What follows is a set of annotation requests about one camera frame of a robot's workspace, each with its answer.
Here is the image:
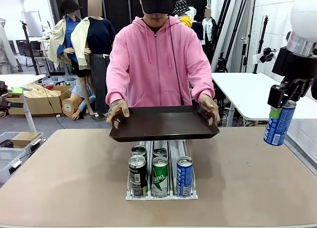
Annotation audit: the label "person in white black jacket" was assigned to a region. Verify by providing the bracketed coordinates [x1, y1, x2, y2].
[202, 8, 217, 54]

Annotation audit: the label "white table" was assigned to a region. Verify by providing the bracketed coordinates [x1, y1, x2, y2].
[211, 72, 317, 127]
[0, 74, 47, 133]

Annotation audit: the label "person in pink hoodie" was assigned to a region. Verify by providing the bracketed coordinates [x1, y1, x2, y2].
[106, 0, 216, 109]

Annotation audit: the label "black stand with clamp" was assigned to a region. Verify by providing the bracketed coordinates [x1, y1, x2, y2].
[252, 15, 270, 74]

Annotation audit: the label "small cardboard box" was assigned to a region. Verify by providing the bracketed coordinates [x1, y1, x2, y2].
[11, 132, 43, 147]

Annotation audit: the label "black camera clamp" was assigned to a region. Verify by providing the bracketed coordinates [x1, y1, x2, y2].
[252, 46, 278, 64]

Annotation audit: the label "thin black cord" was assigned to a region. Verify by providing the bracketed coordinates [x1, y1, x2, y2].
[167, 15, 185, 105]

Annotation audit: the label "white can dispenser rack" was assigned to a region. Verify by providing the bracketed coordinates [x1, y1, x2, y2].
[125, 138, 199, 201]

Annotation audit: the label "black light stand poles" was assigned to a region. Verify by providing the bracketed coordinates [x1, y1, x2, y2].
[210, 0, 257, 73]

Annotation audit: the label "right forearm pink sleeve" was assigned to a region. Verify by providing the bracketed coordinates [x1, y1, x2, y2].
[106, 64, 128, 106]

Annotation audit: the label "mannequin navy top cream jacket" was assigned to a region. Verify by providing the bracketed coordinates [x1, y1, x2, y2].
[71, 0, 117, 118]

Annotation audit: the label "black tripod stand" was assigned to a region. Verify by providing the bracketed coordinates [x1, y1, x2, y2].
[19, 20, 41, 76]

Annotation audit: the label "person's left hand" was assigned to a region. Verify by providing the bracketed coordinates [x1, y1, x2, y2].
[199, 93, 220, 126]

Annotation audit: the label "patterned bucket hat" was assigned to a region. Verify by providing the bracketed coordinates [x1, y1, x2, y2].
[172, 0, 191, 15]

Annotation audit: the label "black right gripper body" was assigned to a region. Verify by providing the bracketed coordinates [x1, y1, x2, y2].
[271, 46, 317, 81]

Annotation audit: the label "mannequin blue shirt beige coat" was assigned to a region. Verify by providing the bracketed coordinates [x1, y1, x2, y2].
[48, 5, 84, 78]

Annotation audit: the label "left forearm pink sleeve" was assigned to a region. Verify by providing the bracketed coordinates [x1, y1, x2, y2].
[189, 64, 215, 102]

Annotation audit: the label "black tripod with camera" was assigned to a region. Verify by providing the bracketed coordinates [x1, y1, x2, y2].
[214, 52, 229, 73]

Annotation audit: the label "person in black top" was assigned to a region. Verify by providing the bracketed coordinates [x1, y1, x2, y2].
[192, 14, 205, 42]

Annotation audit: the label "blue Pocari Sweat can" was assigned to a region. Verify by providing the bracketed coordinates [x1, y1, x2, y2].
[176, 156, 194, 197]
[263, 100, 297, 146]

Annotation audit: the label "mannequin in yellow hoodie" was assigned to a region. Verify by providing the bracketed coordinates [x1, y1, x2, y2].
[178, 14, 194, 28]

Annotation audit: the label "black cap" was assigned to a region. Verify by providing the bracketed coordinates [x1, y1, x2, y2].
[138, 0, 174, 14]

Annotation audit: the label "white board panel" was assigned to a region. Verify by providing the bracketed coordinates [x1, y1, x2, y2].
[21, 11, 42, 38]

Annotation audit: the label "green Sprite can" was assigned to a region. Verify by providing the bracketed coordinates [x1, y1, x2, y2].
[152, 156, 169, 198]
[152, 147, 168, 159]

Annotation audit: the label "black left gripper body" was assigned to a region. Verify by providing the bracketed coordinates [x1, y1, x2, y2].
[0, 81, 8, 102]

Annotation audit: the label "mannequin torso light blue shirt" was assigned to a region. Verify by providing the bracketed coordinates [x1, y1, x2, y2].
[61, 84, 97, 121]

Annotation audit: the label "large cardboard box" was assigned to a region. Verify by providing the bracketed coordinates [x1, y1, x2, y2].
[5, 86, 73, 116]

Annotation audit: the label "black bucket hat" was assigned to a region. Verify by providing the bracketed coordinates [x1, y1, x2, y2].
[59, 0, 84, 15]

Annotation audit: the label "clear plastic storage bin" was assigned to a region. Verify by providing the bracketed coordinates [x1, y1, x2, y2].
[44, 76, 80, 87]
[0, 131, 45, 154]
[0, 147, 27, 188]

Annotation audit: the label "dark brown serving tray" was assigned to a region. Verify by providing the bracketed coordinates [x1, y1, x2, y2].
[108, 104, 220, 142]

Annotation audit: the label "person's right hand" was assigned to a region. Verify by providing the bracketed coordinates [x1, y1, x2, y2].
[106, 99, 130, 126]

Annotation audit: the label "black Pepsi can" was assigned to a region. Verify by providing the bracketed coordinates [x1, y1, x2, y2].
[130, 145, 148, 159]
[128, 155, 149, 198]

